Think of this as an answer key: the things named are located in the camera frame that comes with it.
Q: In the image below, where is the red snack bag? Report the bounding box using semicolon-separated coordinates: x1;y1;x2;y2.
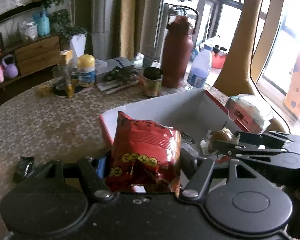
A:
106;111;181;194

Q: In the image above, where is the black wrapper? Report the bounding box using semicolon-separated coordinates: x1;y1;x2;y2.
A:
13;156;35;183

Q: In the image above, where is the white snack packet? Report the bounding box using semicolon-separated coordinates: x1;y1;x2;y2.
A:
180;131;198;154

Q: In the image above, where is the dark small snack packet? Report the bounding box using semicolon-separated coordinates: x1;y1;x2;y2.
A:
208;127;241;153

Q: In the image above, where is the red cardboard box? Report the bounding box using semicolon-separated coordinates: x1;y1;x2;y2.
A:
100;89;248;147

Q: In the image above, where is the tissue pack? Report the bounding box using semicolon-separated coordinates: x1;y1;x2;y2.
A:
225;94;274;133

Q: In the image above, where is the clear plastic water bottle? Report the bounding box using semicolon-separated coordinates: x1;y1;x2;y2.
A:
187;44;213;88

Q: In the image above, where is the black lid green jar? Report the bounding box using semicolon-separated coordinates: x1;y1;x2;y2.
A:
143;67;162;97

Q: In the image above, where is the stack of books and boxes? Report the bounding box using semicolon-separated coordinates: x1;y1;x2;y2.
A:
95;57;139;94

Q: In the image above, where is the glass with yellow packet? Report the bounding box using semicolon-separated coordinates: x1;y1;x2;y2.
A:
52;50;75;98

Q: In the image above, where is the red basin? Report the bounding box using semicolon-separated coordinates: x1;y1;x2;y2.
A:
212;50;228;69

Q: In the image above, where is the yellow lid supplement jar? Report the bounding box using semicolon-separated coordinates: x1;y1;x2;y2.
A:
77;54;95;87

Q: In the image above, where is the dark red thermos bottle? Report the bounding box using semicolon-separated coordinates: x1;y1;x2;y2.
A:
161;5;199;88

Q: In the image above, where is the wooden tv cabinet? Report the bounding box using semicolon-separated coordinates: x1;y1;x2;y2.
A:
0;32;61;89

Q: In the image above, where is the purple kettlebell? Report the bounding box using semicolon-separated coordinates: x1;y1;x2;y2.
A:
2;54;18;79

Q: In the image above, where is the clear plastic bag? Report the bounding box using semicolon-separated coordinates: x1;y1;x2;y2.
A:
18;21;38;42

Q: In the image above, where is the light blue jug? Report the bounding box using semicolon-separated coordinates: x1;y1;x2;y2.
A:
33;10;50;36

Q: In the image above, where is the potted green plant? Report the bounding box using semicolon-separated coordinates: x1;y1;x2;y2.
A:
38;0;88;50

